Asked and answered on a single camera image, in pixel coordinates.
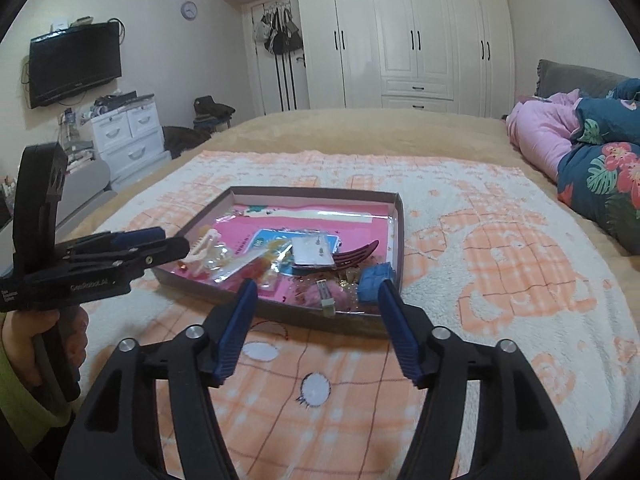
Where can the clear plastic packet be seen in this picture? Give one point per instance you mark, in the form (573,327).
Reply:
(237,267)

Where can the hanging bags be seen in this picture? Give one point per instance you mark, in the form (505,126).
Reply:
(280,35)

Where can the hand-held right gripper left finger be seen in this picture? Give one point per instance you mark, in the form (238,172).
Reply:
(235,330)

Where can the dark floral quilt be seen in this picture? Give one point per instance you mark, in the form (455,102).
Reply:
(605,185)

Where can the shallow pink cardboard box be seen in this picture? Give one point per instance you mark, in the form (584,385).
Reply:
(390,230)

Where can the dark bag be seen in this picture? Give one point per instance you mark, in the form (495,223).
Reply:
(185,140)

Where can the peach and white printed blanket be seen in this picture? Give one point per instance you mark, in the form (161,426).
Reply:
(500,260)

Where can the round wall clock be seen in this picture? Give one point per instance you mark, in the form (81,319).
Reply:
(189,9)

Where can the tan bed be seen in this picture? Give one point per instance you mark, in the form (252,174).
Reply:
(375,132)

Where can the clear plastic ball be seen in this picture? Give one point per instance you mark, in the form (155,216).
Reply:
(223,256)

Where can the person's left hand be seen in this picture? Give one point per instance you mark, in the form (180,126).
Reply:
(20,345)

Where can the white paper strip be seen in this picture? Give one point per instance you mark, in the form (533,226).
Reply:
(325,216)

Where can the dark clothes pile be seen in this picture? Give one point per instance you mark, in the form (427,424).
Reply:
(215,110)

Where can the white door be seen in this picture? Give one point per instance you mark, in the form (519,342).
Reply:
(300,85)

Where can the pink fluffy scrunchie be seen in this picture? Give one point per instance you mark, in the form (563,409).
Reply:
(310,294)

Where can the pink quilt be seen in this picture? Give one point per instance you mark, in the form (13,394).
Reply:
(542,135)

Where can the small white tag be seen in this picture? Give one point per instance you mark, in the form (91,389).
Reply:
(326,300)

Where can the clutter on drawer chest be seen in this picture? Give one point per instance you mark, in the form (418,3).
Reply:
(115,102)

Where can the white glossy wardrobe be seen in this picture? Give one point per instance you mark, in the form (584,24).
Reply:
(415,35)

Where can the blue accessory card packet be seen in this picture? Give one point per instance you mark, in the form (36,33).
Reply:
(270,240)

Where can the black wall television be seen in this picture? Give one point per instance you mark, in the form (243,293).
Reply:
(75,65)

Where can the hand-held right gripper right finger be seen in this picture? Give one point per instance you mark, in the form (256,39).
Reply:
(400,330)

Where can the maroon hair claw clip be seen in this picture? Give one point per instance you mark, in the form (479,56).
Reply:
(355,257)

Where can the white drawer chest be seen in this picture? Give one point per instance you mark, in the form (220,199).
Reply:
(132,137)

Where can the white earring card packet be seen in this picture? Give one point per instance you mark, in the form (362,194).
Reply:
(314,252)

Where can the white hair claw clip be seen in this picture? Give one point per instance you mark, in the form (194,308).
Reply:
(200,252)

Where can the speckled translucent scrunchie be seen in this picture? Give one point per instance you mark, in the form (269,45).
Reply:
(351,287)

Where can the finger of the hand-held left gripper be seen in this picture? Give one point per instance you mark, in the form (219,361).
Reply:
(140,236)
(160,255)

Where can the grey headboard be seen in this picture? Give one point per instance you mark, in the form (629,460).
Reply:
(565,77)

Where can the person's left forearm green sleeve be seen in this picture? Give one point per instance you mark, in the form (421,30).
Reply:
(22,405)

